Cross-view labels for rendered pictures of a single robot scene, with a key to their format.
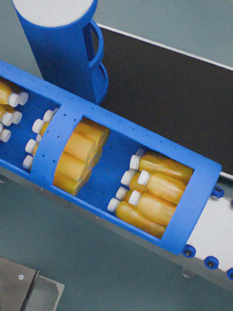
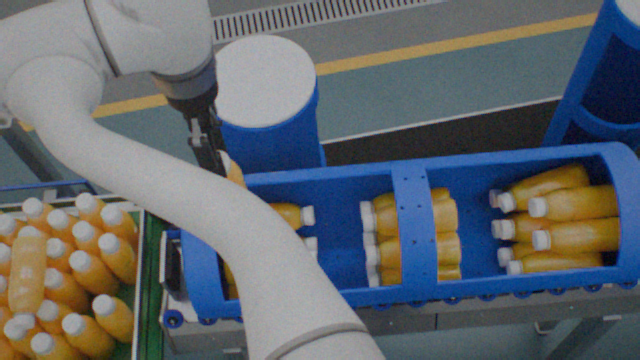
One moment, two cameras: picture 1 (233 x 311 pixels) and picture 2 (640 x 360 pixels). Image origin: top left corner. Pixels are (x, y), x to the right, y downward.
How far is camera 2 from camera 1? 69 cm
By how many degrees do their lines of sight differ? 17
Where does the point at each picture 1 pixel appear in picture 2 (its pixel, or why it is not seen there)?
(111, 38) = not seen: hidden behind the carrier
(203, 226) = not seen: hidden behind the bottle
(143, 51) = (340, 152)
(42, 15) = (266, 112)
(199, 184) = (622, 163)
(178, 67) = (389, 149)
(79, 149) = (443, 214)
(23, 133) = (329, 262)
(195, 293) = not seen: outside the picture
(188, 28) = (364, 110)
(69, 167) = (442, 248)
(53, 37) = (289, 137)
